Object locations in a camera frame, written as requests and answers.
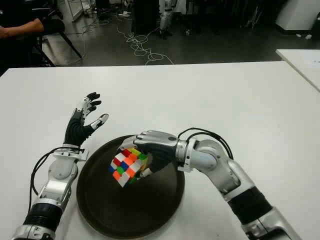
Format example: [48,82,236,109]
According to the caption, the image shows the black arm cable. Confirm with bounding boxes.
[177,127,235,160]
[28,147,85,208]

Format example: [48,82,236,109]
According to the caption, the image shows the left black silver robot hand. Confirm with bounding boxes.
[63,91,110,150]

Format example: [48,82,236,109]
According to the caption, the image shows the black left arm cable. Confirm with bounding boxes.
[28,147,85,208]

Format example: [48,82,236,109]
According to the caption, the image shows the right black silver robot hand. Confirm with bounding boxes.
[118,129,180,179]

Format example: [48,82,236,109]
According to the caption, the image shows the black chair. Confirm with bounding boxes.
[34,11,83,67]

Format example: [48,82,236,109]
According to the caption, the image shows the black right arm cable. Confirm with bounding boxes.
[177,127,235,160]

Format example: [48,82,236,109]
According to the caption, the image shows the dark folding rack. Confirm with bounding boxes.
[238,4,261,29]

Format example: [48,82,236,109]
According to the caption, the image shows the round dark brown plate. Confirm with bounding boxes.
[76,134,186,238]

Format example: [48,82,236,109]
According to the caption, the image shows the white side table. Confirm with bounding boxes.
[275,48,320,92]

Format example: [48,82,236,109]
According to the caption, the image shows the seated person black shirt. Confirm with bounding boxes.
[0,0,66,74]

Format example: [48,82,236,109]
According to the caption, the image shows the multicolour Rubik's cube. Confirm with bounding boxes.
[108,147,149,188]

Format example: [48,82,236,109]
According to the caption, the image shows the white tangled floor cable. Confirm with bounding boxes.
[82,13,175,66]

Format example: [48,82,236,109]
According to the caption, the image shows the black monitor panel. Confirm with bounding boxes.
[133,0,161,35]

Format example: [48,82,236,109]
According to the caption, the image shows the white low cabinet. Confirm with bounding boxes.
[56,0,84,23]

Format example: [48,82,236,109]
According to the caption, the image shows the white machine housing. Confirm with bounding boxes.
[274,0,320,35]

